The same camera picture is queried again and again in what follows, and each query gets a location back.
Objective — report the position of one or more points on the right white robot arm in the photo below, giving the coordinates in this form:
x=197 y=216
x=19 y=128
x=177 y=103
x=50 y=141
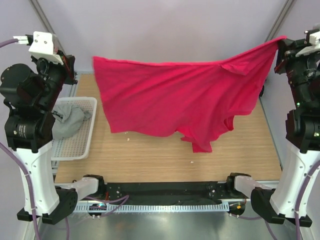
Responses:
x=288 y=201

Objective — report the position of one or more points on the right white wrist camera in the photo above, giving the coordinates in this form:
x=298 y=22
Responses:
x=312 y=40

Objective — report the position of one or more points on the right aluminium frame post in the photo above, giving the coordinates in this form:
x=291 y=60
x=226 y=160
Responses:
x=281 y=17

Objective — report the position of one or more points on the red t shirt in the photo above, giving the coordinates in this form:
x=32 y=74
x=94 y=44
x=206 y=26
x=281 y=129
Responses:
x=197 y=99

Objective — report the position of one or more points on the left aluminium frame post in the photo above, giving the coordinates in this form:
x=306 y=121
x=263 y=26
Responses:
x=42 y=16

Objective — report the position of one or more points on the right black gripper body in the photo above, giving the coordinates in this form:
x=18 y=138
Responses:
x=297 y=68

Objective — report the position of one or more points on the white slotted cable duct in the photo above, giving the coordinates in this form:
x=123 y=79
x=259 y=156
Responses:
x=90 y=207

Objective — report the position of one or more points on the folded black t shirt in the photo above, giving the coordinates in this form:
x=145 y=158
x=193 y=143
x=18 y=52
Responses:
x=262 y=89

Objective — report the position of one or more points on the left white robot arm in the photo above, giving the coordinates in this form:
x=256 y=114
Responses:
x=30 y=96

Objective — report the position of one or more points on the white perforated plastic basket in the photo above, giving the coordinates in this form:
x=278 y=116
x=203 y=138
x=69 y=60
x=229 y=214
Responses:
x=76 y=147

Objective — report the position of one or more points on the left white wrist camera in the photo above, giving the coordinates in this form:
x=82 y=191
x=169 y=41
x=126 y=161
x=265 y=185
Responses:
x=42 y=45

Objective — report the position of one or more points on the grey t shirt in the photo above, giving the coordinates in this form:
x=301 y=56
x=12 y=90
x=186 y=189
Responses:
x=68 y=120

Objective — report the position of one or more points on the aluminium frame post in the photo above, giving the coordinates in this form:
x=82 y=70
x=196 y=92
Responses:
x=281 y=17
x=42 y=16

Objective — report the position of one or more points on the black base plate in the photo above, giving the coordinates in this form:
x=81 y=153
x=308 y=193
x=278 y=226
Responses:
x=169 y=193

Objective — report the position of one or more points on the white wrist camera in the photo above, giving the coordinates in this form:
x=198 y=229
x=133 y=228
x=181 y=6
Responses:
x=42 y=45
x=312 y=40

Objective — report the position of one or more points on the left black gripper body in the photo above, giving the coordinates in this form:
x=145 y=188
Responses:
x=56 y=74

